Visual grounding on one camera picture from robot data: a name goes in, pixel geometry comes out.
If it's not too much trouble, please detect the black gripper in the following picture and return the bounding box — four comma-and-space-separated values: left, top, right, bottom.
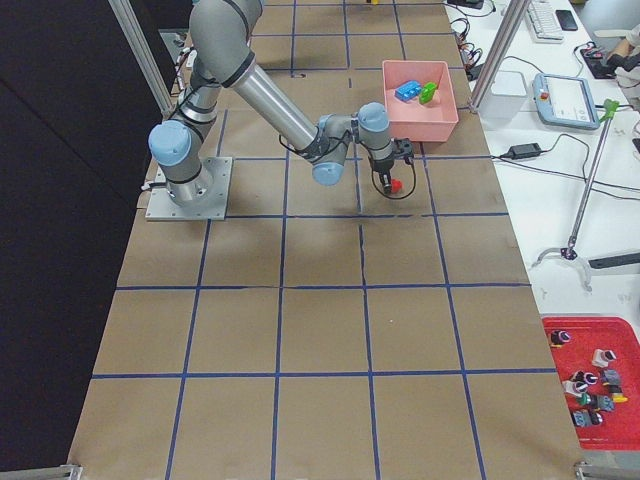
369, 156, 395, 194

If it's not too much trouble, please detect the red small block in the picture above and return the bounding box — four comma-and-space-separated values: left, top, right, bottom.
391, 178, 403, 195

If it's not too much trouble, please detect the blue three-stud block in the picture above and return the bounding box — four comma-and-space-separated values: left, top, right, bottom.
394, 80, 422, 102

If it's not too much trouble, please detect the green two-stud block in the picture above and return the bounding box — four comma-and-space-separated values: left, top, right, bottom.
418, 82, 438, 105

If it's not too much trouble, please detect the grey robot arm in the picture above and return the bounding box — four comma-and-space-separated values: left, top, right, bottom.
148, 0, 395, 206

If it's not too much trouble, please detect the pink plastic box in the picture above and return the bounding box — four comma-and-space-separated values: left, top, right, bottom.
382, 60, 459, 142

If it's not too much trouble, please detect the white box device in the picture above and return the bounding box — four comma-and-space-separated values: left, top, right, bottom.
480, 70, 528, 130

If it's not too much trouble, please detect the black power adapter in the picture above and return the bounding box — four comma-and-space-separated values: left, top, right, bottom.
507, 143, 543, 160

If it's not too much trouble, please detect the teach pendant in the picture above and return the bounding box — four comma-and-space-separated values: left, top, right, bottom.
532, 73, 600, 130

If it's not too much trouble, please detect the white keyboard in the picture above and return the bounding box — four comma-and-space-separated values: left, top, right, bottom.
525, 0, 564, 44

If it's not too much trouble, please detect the grabber stick tool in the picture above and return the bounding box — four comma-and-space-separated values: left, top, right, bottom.
531, 99, 620, 292

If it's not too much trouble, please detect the black phone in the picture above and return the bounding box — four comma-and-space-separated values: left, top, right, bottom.
555, 10, 578, 31

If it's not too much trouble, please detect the red tray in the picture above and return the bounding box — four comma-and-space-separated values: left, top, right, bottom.
543, 316, 639, 451

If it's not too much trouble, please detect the aluminium frame post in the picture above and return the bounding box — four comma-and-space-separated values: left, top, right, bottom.
468, 0, 530, 113

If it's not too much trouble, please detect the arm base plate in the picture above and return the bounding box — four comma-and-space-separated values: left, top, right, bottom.
145, 157, 233, 221

